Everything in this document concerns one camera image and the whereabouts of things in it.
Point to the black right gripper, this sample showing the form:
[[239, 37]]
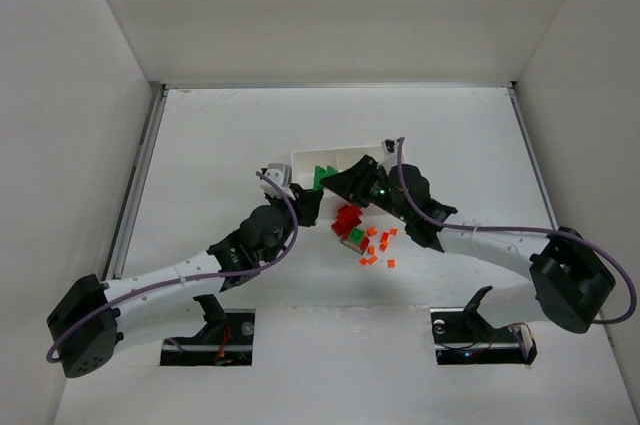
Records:
[[356, 180]]

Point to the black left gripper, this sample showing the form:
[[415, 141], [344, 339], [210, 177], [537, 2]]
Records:
[[305, 201]]

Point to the green lego brick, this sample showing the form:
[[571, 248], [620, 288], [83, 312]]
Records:
[[320, 173]]

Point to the green red lego block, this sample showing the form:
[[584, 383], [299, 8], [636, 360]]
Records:
[[357, 240]]

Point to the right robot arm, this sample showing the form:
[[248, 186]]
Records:
[[565, 282]]

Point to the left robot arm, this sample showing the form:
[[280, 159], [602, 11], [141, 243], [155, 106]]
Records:
[[96, 319]]

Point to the red lego brick pile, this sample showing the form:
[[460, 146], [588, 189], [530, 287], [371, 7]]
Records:
[[348, 217]]

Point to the white three-compartment container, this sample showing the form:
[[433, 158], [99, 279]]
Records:
[[305, 163]]

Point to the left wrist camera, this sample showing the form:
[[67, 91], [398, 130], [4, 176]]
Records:
[[279, 173]]

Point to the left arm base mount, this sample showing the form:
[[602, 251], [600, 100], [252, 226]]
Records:
[[224, 340]]

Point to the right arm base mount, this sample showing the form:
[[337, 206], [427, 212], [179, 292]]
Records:
[[462, 336]]

